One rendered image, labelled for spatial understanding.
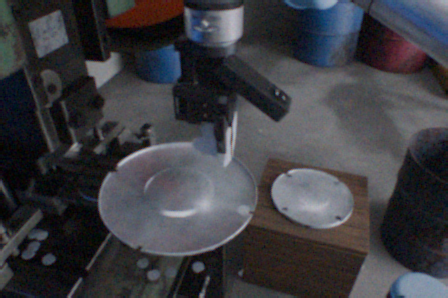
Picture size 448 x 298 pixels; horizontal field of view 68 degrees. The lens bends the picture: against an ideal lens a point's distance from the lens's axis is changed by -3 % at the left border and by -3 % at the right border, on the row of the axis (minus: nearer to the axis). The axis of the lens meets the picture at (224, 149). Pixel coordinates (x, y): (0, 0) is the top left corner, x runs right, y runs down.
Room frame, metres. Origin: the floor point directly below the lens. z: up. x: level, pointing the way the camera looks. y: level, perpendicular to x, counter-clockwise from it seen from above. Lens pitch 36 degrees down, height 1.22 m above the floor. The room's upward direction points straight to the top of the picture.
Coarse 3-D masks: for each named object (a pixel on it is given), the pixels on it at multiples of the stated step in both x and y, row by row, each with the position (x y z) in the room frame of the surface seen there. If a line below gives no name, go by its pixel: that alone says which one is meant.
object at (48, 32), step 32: (32, 0) 0.49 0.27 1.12; (64, 0) 0.56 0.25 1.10; (32, 32) 0.48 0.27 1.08; (64, 32) 0.54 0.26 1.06; (64, 64) 0.52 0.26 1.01; (64, 96) 0.47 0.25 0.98; (96, 96) 0.53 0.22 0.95; (0, 128) 0.46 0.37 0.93; (32, 128) 0.44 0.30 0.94; (64, 128) 0.45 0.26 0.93
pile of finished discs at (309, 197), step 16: (288, 176) 1.00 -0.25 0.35; (304, 176) 0.99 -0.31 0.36; (320, 176) 0.99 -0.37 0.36; (272, 192) 0.90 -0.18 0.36; (288, 192) 0.90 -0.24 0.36; (304, 192) 0.89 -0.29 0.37; (320, 192) 0.89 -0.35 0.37; (336, 192) 0.90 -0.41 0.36; (288, 208) 0.82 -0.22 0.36; (304, 208) 0.82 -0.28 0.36; (320, 208) 0.82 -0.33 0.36; (336, 208) 0.82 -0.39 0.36; (352, 208) 0.82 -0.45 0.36; (304, 224) 0.75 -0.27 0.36; (320, 224) 0.75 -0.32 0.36; (336, 224) 0.75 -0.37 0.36
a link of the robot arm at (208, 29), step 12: (192, 12) 0.42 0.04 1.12; (204, 12) 0.41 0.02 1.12; (216, 12) 0.41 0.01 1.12; (228, 12) 0.41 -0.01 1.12; (240, 12) 0.43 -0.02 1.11; (192, 24) 0.42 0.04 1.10; (204, 24) 0.40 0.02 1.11; (216, 24) 0.41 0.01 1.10; (228, 24) 0.41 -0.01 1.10; (240, 24) 0.43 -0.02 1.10; (192, 36) 0.42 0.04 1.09; (204, 36) 0.41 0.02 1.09; (216, 36) 0.41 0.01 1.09; (228, 36) 0.41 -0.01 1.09; (240, 36) 0.43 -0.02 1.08
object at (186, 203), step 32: (128, 160) 0.55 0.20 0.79; (160, 160) 0.55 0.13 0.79; (192, 160) 0.55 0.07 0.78; (128, 192) 0.45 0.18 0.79; (160, 192) 0.45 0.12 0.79; (192, 192) 0.45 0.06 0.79; (224, 192) 0.46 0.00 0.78; (256, 192) 0.46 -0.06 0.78; (128, 224) 0.38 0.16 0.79; (160, 224) 0.38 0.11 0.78; (192, 224) 0.38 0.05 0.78; (224, 224) 0.39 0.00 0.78
